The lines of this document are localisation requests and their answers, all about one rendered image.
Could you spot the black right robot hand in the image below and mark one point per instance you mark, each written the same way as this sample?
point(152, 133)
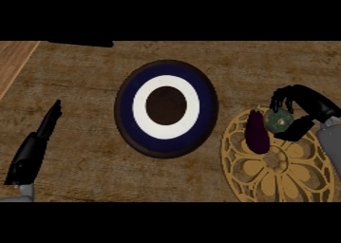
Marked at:
point(310, 100)

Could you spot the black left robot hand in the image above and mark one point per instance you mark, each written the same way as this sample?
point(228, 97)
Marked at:
point(28, 154)

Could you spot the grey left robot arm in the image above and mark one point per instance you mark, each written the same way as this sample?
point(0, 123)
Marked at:
point(21, 193)

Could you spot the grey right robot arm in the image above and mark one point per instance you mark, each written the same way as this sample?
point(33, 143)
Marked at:
point(335, 148)

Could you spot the green round squash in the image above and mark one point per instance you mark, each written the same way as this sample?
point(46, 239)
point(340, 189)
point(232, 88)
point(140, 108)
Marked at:
point(276, 121)

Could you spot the yellow openwork round placemat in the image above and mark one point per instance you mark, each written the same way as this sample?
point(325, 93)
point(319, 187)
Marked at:
point(275, 167)

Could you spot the blue and white round plate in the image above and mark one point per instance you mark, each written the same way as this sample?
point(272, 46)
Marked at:
point(166, 108)

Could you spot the dark purple eggplant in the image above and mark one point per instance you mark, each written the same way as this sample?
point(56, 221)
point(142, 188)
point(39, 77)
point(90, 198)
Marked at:
point(256, 133)

